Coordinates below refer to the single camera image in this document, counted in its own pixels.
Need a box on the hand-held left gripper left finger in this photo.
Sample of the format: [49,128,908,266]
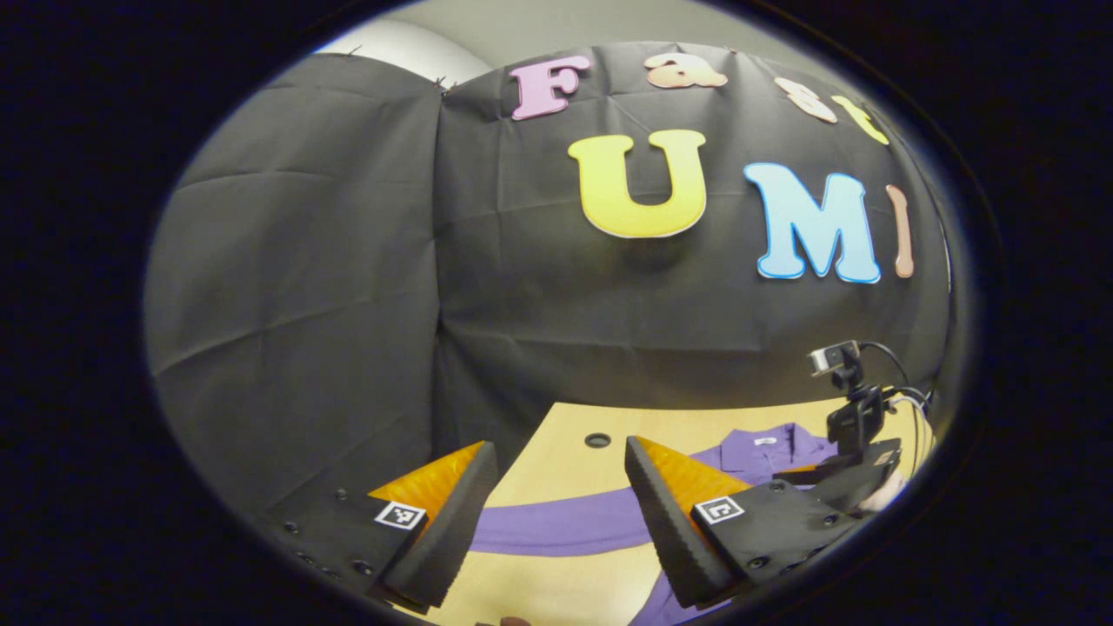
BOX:
[261,441,499,614]

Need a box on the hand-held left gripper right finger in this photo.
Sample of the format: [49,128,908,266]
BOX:
[624,436,862,609]

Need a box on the purple buttoned garment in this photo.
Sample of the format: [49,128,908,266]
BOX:
[470,423,840,626]

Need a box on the grey webcam on black stand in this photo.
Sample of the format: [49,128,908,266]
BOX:
[809,341,896,453]

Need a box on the black cable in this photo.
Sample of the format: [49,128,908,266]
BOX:
[861,342,936,462]

